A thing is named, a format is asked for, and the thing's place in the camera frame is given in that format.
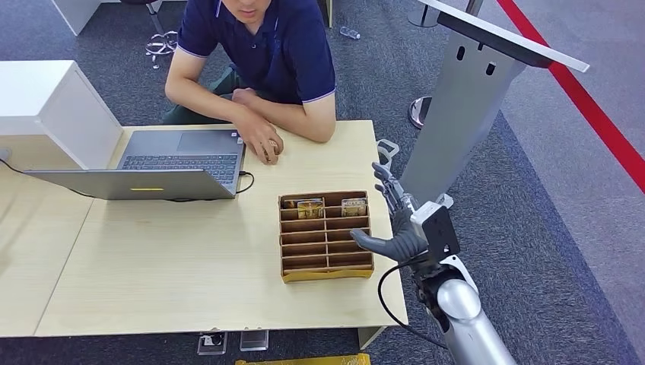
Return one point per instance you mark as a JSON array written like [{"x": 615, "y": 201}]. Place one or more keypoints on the chrome office chair base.
[{"x": 161, "y": 46}]

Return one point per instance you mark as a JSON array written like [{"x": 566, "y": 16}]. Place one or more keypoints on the metal pole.
[{"x": 474, "y": 7}]

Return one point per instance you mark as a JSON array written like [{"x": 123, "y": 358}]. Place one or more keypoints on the clear plastic water bottle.
[{"x": 349, "y": 33}]

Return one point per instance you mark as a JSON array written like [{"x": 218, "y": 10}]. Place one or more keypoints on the white cabinet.
[{"x": 50, "y": 100}]

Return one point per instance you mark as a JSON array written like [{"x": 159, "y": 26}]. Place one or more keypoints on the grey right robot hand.
[{"x": 408, "y": 237}]

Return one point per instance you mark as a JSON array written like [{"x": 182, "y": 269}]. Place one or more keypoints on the floor power socket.
[
  {"x": 254, "y": 340},
  {"x": 211, "y": 343}
]

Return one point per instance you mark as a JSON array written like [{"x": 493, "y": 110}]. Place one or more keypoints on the person's right hand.
[{"x": 262, "y": 141}]

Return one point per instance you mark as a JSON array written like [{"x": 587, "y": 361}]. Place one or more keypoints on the wooden card organizer box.
[{"x": 325, "y": 252}]

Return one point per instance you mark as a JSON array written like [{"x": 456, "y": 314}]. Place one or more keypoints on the white desk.
[{"x": 75, "y": 12}]

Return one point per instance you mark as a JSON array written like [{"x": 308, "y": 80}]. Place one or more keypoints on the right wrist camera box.
[{"x": 438, "y": 232}]

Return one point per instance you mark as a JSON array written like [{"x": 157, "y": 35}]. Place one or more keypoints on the grey laptop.
[{"x": 176, "y": 151}]

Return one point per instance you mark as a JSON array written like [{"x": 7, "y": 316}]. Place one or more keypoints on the clear plastic holder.
[{"x": 388, "y": 148}]

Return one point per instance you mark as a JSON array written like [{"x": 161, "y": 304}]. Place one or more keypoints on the chrome round stand base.
[
  {"x": 419, "y": 113},
  {"x": 422, "y": 17}
]

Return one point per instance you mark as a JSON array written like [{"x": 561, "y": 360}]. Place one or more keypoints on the person's left forearm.
[{"x": 302, "y": 123}]

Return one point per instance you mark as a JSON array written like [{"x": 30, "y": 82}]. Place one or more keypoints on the person's right forearm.
[{"x": 206, "y": 108}]

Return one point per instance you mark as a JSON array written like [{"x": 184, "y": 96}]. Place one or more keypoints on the yellow plastic sheet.
[{"x": 302, "y": 360}]

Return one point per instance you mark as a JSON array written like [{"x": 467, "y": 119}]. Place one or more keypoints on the table leg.
[{"x": 370, "y": 337}]

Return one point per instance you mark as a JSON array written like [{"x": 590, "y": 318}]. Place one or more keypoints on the grey kiosk stand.
[{"x": 453, "y": 116}]

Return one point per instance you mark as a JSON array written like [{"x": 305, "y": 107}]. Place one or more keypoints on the person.
[{"x": 272, "y": 50}]

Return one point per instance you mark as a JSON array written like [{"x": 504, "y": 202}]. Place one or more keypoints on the person's left hand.
[{"x": 247, "y": 96}]

